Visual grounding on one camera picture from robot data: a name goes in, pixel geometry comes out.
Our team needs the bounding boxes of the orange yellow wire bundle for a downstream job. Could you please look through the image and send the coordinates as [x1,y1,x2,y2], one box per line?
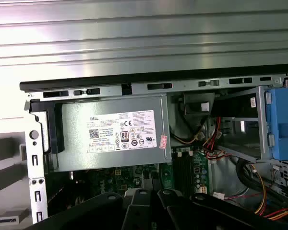
[251,165,288,221]

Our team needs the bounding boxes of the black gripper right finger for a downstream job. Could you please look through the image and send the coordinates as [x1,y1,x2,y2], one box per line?
[157,188,288,230]

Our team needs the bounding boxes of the blue disk carrier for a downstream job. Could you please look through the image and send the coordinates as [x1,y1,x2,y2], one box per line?
[264,86,288,161]

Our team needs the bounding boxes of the power supply wire bundle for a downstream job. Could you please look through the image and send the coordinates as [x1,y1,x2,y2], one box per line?
[170,116,233,163]

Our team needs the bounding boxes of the green motherboard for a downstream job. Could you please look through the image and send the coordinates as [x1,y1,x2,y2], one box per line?
[86,146,211,199]

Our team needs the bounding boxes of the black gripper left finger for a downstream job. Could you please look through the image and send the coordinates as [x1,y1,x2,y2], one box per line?
[24,189,157,230]

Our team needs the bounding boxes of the black plastic case bracket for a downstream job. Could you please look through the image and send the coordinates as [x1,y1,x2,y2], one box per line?
[29,99,65,154]

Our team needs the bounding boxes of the grey parts rack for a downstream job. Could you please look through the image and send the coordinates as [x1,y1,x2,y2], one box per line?
[0,131,31,225]

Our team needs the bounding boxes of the black RAM slot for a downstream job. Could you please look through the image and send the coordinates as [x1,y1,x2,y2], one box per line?
[173,149,180,192]
[188,149,195,193]
[178,149,184,192]
[183,149,189,192]

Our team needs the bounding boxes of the grey power supply unit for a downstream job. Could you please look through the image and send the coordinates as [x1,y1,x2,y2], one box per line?
[49,94,172,172]

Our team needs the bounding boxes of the black open PC case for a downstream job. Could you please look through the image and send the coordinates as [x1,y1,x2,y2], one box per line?
[19,69,288,230]

